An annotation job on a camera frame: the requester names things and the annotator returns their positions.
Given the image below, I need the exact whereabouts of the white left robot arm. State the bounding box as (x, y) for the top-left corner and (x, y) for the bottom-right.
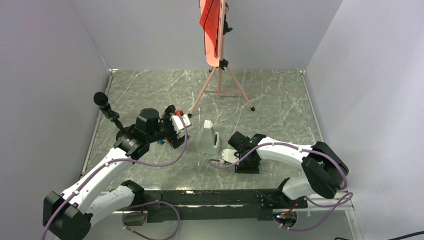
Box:
(40, 105), (191, 240)

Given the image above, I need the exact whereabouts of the black cable bottom right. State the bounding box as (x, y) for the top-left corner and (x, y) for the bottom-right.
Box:
(333, 231), (424, 240)

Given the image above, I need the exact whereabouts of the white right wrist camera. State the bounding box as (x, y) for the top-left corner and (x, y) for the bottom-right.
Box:
(221, 148), (240, 164)

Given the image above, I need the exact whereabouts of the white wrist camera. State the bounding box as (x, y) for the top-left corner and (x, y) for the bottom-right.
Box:
(221, 148), (240, 164)
(170, 110), (192, 133)

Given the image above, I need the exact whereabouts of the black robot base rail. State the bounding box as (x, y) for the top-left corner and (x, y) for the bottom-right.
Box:
(110, 188), (309, 223)

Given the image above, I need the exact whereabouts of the pink tripod music stand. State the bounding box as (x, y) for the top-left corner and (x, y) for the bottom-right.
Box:
(187, 0), (256, 117)

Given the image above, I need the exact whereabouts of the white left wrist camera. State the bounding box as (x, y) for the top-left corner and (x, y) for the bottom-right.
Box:
(170, 110), (192, 133)

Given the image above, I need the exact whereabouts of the red blue toy car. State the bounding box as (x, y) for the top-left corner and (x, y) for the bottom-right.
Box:
(156, 138), (178, 149)

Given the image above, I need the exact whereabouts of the red sheet music folder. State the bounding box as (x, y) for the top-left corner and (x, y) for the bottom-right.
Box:
(199, 0), (221, 57)

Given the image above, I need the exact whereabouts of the black microphone on stand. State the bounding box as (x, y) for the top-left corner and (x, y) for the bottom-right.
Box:
(93, 91), (126, 135)

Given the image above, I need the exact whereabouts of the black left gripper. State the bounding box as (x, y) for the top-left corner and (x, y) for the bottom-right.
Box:
(147, 105), (190, 148)

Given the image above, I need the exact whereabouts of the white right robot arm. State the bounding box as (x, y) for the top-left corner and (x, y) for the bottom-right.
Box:
(221, 131), (349, 208)

